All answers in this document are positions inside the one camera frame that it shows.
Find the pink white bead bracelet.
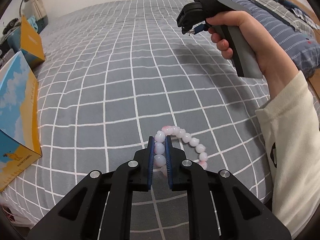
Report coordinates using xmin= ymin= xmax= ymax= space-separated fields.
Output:
xmin=153 ymin=125 xmax=209 ymax=178

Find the white pearl bead cluster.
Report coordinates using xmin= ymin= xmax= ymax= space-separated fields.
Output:
xmin=188 ymin=29 xmax=195 ymax=35

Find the cream sleeved right forearm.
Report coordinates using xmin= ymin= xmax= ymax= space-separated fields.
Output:
xmin=255 ymin=73 xmax=319 ymax=238

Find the right hand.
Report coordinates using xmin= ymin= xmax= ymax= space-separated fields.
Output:
xmin=206 ymin=11 xmax=298 ymax=100

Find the grey checked folded blanket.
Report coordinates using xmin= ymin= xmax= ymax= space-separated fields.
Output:
xmin=249 ymin=0 xmax=319 ymax=39

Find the grey checked bed sheet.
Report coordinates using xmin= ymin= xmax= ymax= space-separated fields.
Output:
xmin=1 ymin=0 xmax=273 ymax=224

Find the blue yellow cardboard shoebox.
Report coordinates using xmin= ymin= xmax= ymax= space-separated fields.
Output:
xmin=1 ymin=17 xmax=45 ymax=190

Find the blue striped pillow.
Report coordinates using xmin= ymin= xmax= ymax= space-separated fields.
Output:
xmin=233 ymin=0 xmax=319 ymax=78

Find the light blue cloth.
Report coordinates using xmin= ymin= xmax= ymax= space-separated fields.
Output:
xmin=27 ymin=16 xmax=38 ymax=32

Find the teal suitcase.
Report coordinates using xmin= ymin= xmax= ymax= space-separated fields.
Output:
xmin=1 ymin=16 xmax=48 ymax=57

